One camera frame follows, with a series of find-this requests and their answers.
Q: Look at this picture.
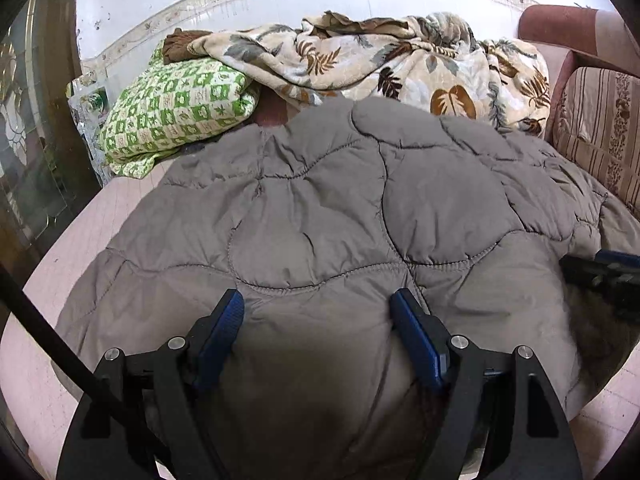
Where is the maroon sofa backrest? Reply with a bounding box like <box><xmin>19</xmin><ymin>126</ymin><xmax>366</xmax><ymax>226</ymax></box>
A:
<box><xmin>518</xmin><ymin>4</ymin><xmax>639</xmax><ymax>76</ymax></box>

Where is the brown wooden glass door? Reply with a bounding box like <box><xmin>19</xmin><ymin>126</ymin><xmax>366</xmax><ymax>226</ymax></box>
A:
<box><xmin>1</xmin><ymin>0</ymin><xmax>99</xmax><ymax>281</ymax></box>

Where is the black cable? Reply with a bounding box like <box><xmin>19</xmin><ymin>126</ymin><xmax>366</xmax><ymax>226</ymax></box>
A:
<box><xmin>0</xmin><ymin>263</ymin><xmax>126</xmax><ymax>411</ymax></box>

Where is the pink bed sheet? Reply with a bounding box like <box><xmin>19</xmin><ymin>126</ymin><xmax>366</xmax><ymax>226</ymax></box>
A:
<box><xmin>1</xmin><ymin>162</ymin><xmax>639</xmax><ymax>479</ymax></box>

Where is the grey quilted puffer jacket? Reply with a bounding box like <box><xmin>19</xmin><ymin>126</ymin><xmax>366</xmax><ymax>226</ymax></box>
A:
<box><xmin>56</xmin><ymin>98</ymin><xmax>639</xmax><ymax>479</ymax></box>

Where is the green white patterned pillow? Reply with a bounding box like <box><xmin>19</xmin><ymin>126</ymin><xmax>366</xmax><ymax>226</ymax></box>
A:
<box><xmin>67</xmin><ymin>41</ymin><xmax>260</xmax><ymax>179</ymax></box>

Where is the striped floral sofa cushion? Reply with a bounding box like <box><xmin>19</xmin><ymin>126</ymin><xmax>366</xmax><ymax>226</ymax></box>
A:
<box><xmin>552</xmin><ymin>67</ymin><xmax>639</xmax><ymax>216</ymax></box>

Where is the leaf pattern beige blanket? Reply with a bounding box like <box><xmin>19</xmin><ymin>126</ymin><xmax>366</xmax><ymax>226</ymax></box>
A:
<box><xmin>163</xmin><ymin>11</ymin><xmax>551</xmax><ymax>136</ymax></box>

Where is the brown red bolster pillow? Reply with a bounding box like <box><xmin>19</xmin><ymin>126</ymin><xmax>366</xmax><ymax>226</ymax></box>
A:
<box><xmin>250</xmin><ymin>86</ymin><xmax>300</xmax><ymax>127</ymax></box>

